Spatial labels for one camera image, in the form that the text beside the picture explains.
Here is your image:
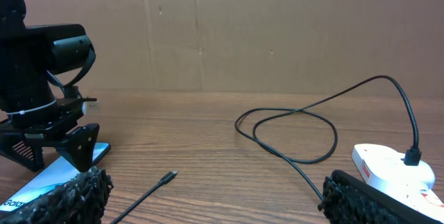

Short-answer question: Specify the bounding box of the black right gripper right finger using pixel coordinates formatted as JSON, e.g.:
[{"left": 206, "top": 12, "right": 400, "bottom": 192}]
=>
[{"left": 318, "top": 170, "right": 440, "bottom": 224}]

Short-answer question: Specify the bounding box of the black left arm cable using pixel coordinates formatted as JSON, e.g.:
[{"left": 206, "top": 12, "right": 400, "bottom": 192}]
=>
[{"left": 44, "top": 43, "right": 97, "bottom": 89}]

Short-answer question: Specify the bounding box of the white power strip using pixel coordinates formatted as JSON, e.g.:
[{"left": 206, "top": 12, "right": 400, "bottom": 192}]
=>
[{"left": 352, "top": 144, "right": 443, "bottom": 223}]

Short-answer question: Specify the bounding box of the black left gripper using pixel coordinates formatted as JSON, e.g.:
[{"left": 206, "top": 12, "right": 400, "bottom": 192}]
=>
[{"left": 1, "top": 78, "right": 100, "bottom": 173}]

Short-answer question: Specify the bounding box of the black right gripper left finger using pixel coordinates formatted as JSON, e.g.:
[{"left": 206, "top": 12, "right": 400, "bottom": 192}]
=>
[{"left": 1, "top": 166, "right": 114, "bottom": 224}]

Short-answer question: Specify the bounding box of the white charger plug adapter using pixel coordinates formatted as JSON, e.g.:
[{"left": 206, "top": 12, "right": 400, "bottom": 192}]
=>
[{"left": 363, "top": 145, "right": 435, "bottom": 189}]

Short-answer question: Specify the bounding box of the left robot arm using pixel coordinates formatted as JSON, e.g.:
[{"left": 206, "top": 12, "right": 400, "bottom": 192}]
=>
[{"left": 1, "top": 0, "right": 99, "bottom": 172}]

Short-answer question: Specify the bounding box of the blue Samsung Galaxy smartphone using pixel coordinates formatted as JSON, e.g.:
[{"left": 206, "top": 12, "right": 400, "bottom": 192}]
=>
[{"left": 0, "top": 141, "right": 112, "bottom": 213}]

